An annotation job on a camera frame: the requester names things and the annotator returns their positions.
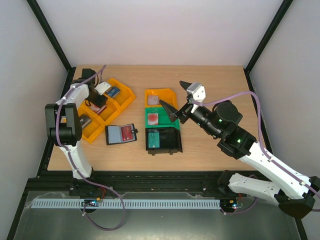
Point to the black aluminium frame rail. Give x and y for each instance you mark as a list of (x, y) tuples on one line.
[(204, 183)]

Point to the red card in holder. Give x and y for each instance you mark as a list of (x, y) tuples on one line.
[(127, 133)]

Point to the grey slotted cable duct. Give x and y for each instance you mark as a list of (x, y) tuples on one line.
[(130, 204)]

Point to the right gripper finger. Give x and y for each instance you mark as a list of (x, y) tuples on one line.
[(170, 110), (187, 87)]

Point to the black VIP cards stack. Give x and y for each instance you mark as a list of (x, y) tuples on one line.
[(84, 120)]

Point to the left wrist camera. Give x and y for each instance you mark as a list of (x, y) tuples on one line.
[(103, 87)]

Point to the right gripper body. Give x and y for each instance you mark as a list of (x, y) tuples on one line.
[(185, 111)]

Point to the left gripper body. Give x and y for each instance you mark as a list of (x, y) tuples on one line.
[(93, 99)]

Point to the green storage bin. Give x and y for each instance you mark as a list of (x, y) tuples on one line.
[(163, 119)]

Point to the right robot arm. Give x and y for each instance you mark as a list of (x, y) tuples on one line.
[(293, 192)]

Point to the blue cards stack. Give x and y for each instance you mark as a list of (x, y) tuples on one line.
[(113, 92)]

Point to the red circle card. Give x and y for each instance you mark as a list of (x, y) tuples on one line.
[(152, 119)]

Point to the yellow storage bin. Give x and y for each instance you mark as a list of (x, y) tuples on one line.
[(165, 94)]

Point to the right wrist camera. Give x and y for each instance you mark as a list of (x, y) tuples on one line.
[(196, 95)]

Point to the left black frame post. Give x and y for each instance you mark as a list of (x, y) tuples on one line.
[(43, 22)]

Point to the long yellow divided tray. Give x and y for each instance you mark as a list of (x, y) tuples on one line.
[(114, 106)]

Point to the right black frame post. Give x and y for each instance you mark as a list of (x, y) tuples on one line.
[(279, 15)]

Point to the black frame post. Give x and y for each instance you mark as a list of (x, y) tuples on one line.
[(279, 15), (43, 22)]

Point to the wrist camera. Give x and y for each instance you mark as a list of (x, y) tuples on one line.
[(196, 95), (103, 87)]

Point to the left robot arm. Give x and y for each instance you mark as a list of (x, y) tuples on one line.
[(63, 125)]

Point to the teal card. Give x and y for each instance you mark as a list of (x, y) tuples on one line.
[(153, 140)]

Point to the white card in yellow bin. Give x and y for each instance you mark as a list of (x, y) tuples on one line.
[(153, 100)]

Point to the black storage bin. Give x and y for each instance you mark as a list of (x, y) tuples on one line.
[(170, 141)]

